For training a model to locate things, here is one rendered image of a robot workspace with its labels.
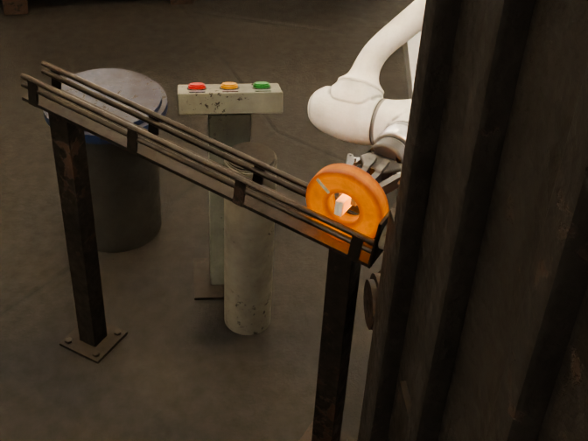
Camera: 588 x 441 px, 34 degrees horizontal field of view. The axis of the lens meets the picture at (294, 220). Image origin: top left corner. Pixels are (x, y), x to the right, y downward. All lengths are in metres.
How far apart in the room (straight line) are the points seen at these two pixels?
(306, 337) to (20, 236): 0.88
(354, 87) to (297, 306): 0.75
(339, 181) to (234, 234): 0.60
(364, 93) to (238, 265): 0.56
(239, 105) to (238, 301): 0.50
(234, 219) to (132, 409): 0.51
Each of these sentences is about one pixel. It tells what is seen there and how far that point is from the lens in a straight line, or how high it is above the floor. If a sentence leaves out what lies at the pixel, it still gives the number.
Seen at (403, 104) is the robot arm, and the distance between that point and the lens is 1.95.
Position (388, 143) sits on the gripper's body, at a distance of 1.83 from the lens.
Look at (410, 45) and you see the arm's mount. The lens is 2.85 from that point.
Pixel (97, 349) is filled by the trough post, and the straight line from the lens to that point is 2.42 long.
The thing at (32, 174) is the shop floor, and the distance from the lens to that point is 3.01.
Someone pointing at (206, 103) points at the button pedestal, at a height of 0.60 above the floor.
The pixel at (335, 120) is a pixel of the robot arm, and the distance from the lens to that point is 1.98.
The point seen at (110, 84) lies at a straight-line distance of 2.59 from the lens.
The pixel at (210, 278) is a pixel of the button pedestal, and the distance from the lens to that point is 2.58.
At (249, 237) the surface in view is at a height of 0.33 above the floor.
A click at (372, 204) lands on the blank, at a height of 0.74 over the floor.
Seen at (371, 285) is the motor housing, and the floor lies 0.52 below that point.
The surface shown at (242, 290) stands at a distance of 2.32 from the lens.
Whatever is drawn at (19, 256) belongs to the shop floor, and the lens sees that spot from 2.72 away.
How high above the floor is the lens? 1.75
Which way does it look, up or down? 39 degrees down
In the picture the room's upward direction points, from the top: 3 degrees clockwise
